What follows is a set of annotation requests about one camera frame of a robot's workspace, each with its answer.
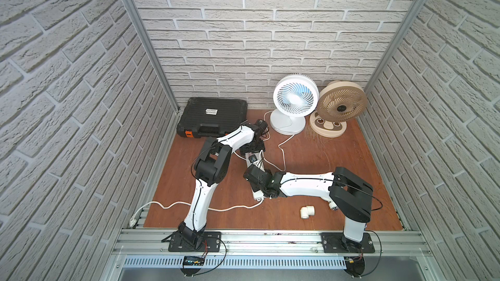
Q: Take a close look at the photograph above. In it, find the white fan power cable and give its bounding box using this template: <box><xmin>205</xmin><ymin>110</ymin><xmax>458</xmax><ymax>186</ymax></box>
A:
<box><xmin>257</xmin><ymin>110</ymin><xmax>298</xmax><ymax>173</ymax></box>

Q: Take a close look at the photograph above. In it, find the white multicolour power strip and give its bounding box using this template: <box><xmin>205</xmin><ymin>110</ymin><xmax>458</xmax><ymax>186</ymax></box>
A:
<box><xmin>245</xmin><ymin>153</ymin><xmax>265</xmax><ymax>202</ymax></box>

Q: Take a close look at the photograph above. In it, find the white pvc elbow fitting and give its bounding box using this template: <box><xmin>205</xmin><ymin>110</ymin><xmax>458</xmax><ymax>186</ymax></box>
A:
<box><xmin>299</xmin><ymin>206</ymin><xmax>315</xmax><ymax>219</ymax></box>

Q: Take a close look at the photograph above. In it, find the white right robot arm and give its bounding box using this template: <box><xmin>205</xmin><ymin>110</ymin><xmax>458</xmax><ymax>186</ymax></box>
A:
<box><xmin>243</xmin><ymin>165</ymin><xmax>373</xmax><ymax>243</ymax></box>

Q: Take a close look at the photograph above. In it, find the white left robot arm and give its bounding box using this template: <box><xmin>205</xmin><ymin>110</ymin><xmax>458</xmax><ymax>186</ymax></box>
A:
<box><xmin>178</xmin><ymin>119</ymin><xmax>268</xmax><ymax>248</ymax></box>

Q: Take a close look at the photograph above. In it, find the white desk fan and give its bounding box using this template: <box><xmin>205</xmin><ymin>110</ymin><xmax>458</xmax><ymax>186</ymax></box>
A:
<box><xmin>270</xmin><ymin>74</ymin><xmax>319</xmax><ymax>135</ymax></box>

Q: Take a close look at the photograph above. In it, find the beige bear desk fan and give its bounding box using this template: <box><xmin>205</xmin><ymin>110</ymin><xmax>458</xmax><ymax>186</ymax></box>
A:
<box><xmin>309</xmin><ymin>81</ymin><xmax>368</xmax><ymax>138</ymax></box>

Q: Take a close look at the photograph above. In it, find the white vent grille strip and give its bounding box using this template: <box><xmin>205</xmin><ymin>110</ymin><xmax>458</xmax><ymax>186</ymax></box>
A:
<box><xmin>122</xmin><ymin>255</ymin><xmax>346</xmax><ymax>270</ymax></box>

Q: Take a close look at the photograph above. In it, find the black plastic tool case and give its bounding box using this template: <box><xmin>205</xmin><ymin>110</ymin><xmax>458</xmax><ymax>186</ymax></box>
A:
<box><xmin>177</xmin><ymin>97</ymin><xmax>247</xmax><ymax>138</ymax></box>

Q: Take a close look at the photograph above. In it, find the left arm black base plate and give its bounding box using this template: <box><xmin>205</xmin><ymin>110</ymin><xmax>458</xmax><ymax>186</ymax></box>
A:
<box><xmin>168</xmin><ymin>231</ymin><xmax>221</xmax><ymax>253</ymax></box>

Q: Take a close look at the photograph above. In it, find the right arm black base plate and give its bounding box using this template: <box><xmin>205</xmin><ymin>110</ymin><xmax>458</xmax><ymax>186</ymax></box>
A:
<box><xmin>320</xmin><ymin>232</ymin><xmax>375</xmax><ymax>254</ymax></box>

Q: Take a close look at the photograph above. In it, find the white power strip cable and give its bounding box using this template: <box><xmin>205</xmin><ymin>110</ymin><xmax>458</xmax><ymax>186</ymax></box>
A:
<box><xmin>129</xmin><ymin>200</ymin><xmax>263</xmax><ymax>229</ymax></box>

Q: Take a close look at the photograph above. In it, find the aluminium mounting rail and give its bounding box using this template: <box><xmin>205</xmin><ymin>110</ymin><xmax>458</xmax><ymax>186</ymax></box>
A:
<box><xmin>111</xmin><ymin>228</ymin><xmax>432</xmax><ymax>257</ymax></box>

